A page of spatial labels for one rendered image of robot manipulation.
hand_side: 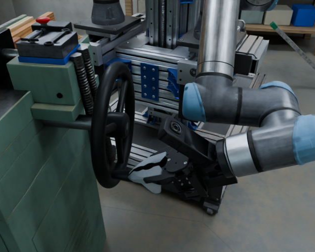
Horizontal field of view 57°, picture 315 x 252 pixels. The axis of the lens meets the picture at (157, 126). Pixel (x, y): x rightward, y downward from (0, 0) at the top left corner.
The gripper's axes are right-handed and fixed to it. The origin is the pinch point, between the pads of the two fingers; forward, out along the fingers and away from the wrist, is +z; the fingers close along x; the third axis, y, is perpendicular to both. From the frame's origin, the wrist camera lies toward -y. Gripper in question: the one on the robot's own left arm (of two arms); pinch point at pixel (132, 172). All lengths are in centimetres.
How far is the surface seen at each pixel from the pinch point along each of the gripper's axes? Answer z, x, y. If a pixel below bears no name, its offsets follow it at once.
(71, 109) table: 8.5, 7.1, -15.0
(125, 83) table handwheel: 1.2, 20.1, -10.8
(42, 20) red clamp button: 9.0, 18.0, -31.8
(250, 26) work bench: -18, 286, 85
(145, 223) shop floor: 45, 39, 66
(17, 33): 28, 32, -32
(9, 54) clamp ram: 18.8, 14.1, -29.6
